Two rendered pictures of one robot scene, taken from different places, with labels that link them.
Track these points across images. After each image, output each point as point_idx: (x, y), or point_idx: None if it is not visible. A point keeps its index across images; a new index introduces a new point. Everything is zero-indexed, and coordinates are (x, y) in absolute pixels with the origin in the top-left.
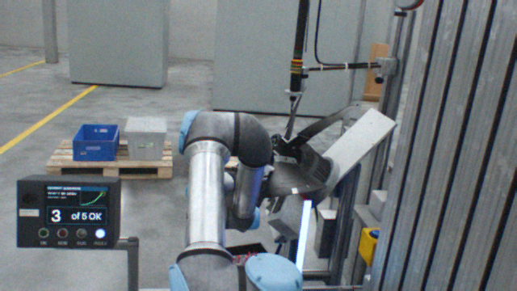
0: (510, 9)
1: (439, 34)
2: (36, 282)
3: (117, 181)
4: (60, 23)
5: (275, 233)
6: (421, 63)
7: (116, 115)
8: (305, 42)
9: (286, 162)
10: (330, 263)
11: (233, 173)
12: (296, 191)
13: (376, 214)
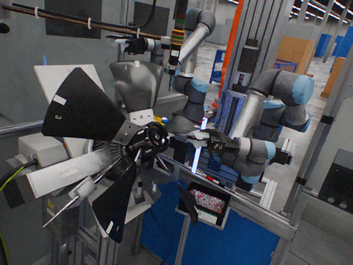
0: (290, 7)
1: (286, 12)
2: None
3: (336, 153)
4: None
5: (145, 205)
6: (282, 20)
7: None
8: (175, 8)
9: (168, 131)
10: (79, 221)
11: (227, 143)
12: (196, 125)
13: None
